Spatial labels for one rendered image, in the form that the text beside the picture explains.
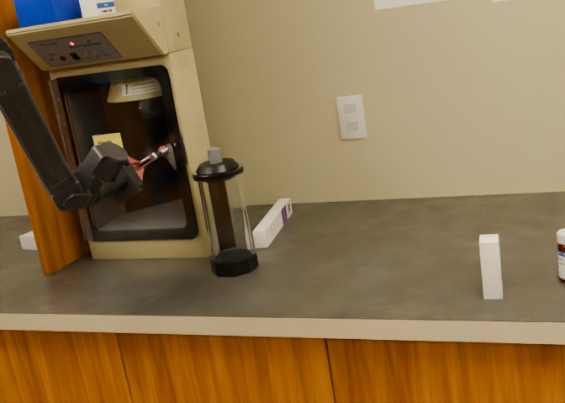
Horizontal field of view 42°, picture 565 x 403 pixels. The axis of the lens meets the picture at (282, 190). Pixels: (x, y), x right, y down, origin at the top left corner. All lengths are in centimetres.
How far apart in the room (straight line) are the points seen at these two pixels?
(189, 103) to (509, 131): 78
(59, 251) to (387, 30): 97
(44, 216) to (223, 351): 60
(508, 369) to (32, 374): 101
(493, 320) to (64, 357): 91
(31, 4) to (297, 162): 81
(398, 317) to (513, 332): 19
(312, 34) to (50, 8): 68
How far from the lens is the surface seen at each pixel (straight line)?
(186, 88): 167
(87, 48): 166
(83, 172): 148
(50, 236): 184
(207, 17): 206
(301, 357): 141
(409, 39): 189
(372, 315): 131
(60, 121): 180
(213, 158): 154
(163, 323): 146
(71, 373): 169
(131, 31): 157
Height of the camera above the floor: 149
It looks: 15 degrees down
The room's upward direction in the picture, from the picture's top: 9 degrees counter-clockwise
